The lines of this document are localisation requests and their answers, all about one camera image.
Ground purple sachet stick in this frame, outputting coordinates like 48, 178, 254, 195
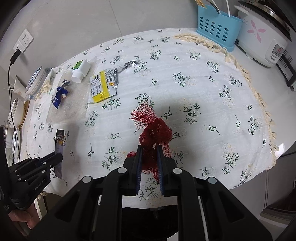
54, 129, 67, 180

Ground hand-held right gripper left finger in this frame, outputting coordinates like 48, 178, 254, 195
28, 145, 144, 241

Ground blue plastic utensil basket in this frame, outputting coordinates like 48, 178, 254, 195
196, 4, 243, 52

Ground white floral tablecloth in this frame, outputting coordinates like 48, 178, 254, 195
26, 28, 278, 208

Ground blue snack wrapper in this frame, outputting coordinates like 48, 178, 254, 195
51, 79, 71, 109

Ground clear bubble wrap sheet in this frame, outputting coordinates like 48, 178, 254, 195
46, 67, 93, 124

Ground black and white appliance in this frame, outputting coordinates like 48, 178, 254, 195
276, 49, 296, 88

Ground white rice cooker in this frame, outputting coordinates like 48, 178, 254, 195
235, 0, 292, 68

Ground red mesh net bag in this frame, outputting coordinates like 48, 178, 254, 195
126, 103, 173, 180

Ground person's left hand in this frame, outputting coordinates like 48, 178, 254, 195
8, 204, 38, 235

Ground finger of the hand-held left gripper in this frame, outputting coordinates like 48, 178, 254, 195
14, 161, 62, 186
9, 152, 64, 172

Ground white bowls on wooden mat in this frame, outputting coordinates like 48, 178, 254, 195
17, 100, 30, 129

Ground yellow snack packet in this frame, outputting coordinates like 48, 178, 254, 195
89, 67, 119, 104

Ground white bottle green label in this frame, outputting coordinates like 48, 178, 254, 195
70, 60, 90, 83

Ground white bowl dark rim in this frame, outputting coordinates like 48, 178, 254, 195
10, 98, 24, 116
8, 103, 25, 129

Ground black charger plug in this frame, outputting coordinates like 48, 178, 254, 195
10, 49, 21, 65

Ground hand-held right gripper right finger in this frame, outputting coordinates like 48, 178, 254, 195
155, 145, 272, 241

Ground silver foil scrap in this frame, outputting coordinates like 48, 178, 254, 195
122, 60, 141, 69

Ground blue floral bowl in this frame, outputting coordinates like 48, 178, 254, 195
25, 66, 44, 90

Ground black cable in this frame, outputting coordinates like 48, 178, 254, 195
6, 61, 20, 130

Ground blue striped plate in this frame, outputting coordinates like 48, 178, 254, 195
5, 127, 22, 161

